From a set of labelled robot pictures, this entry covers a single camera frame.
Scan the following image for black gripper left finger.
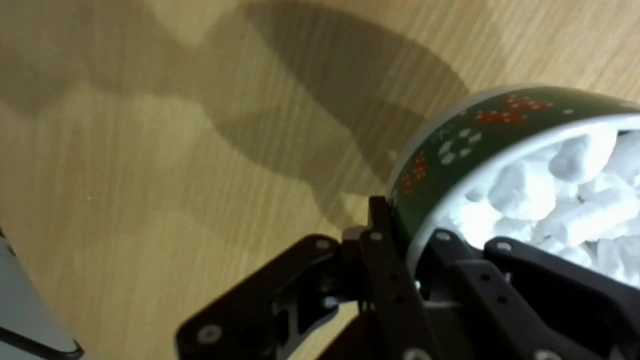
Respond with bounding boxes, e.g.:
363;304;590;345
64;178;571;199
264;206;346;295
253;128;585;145
175;195;445;360

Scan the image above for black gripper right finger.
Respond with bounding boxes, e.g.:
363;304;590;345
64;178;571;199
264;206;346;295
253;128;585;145
415;228;640;360

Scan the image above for white foam pieces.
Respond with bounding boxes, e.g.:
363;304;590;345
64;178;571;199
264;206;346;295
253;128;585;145
459;127;640;290

